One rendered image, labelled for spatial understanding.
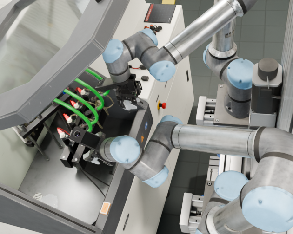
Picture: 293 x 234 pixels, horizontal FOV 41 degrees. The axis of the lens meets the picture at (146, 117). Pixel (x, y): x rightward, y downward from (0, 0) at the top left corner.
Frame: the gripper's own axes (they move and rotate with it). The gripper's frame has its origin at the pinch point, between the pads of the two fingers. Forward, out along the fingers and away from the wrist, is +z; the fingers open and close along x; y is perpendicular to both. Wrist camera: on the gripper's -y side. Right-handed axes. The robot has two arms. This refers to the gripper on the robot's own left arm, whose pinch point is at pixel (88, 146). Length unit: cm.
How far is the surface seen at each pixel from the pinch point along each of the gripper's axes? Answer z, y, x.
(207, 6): 172, 79, 191
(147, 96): 39, 24, 40
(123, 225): 41, 42, -20
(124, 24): 60, 0, 76
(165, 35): 53, 22, 81
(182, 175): 107, 93, 27
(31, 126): 48, -16, 2
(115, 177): 29.8, 23.9, -2.5
